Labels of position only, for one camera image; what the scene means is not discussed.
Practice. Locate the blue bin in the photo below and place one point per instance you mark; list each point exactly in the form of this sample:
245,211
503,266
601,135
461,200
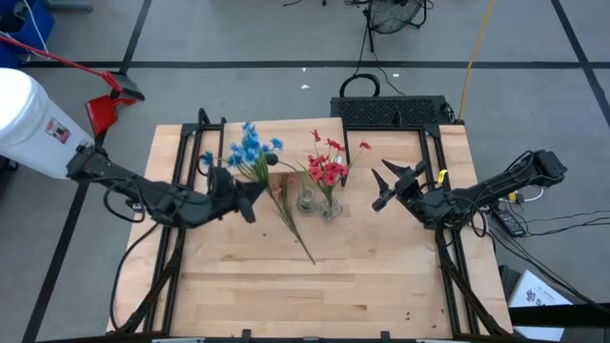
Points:
24,33

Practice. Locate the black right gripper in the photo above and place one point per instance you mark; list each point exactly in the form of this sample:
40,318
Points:
433,207

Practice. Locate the clear glass vase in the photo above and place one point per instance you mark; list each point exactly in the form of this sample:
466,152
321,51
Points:
331,209
306,201

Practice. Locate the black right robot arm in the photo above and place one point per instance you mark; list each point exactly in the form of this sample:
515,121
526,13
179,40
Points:
505,181

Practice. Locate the red artificial flower bunch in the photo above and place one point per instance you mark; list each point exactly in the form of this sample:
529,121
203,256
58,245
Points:
329,170

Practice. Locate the white plastic bucket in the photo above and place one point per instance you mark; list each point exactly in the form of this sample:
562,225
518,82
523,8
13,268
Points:
28,124

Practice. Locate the blue artificial flower bunch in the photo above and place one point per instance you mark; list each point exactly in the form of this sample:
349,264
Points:
250,143

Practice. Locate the white printed box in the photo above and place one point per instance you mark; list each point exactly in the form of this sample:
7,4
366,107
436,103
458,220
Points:
536,295

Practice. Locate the black floor fan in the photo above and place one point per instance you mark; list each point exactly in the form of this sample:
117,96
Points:
398,14

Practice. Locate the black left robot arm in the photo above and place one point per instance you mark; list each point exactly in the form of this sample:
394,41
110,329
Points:
143,190

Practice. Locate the yellow tag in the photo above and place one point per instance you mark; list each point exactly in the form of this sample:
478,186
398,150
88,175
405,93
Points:
442,176

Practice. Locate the red dustpan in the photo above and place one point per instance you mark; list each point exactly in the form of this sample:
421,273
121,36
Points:
102,114

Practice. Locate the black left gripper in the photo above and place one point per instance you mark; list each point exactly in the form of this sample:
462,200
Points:
221,195

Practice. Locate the black power adapter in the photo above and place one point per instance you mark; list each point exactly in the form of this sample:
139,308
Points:
509,222

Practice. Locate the black keyboard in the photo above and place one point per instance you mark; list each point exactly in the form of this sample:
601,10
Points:
391,110

